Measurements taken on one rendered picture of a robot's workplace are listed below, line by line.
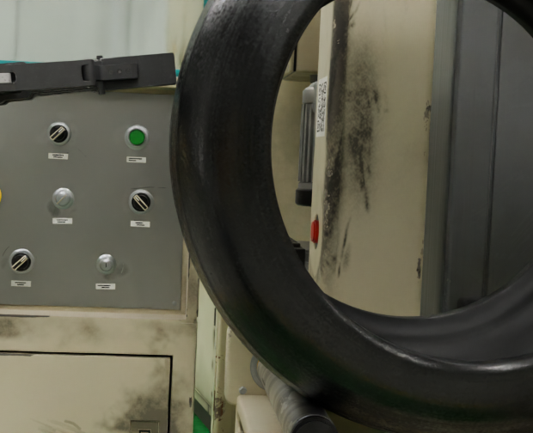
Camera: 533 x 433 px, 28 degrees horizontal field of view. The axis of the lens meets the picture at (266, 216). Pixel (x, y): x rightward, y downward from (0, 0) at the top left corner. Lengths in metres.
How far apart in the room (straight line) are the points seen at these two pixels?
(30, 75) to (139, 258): 0.74
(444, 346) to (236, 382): 0.26
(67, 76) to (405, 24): 0.50
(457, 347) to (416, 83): 0.33
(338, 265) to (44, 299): 0.56
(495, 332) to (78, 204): 0.72
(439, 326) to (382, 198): 0.19
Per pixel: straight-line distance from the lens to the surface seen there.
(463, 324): 1.26
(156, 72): 1.04
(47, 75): 1.01
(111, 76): 1.03
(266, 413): 1.23
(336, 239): 1.33
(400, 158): 1.34
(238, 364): 1.31
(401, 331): 1.24
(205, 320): 4.60
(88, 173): 1.70
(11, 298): 1.72
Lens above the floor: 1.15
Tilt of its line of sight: 3 degrees down
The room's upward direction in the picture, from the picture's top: 3 degrees clockwise
